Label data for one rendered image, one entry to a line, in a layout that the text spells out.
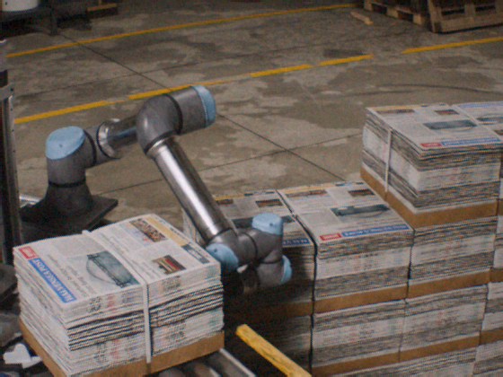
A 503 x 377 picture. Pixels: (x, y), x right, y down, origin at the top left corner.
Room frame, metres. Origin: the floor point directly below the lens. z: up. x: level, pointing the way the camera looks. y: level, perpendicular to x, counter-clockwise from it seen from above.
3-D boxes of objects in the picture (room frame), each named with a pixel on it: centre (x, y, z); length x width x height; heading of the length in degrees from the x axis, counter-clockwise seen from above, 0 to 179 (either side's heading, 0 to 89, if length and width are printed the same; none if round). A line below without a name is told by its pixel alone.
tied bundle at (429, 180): (2.51, -0.53, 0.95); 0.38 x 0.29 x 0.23; 18
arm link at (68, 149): (2.44, 0.53, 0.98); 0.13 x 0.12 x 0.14; 136
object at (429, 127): (2.51, -0.53, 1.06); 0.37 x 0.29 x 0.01; 18
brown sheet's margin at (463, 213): (2.51, -0.53, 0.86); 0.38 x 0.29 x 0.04; 18
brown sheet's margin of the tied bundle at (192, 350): (1.79, 0.20, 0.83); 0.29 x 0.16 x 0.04; 35
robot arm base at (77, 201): (2.43, 0.53, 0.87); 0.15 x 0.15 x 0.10
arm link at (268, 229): (2.04, -0.03, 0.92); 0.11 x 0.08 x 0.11; 136
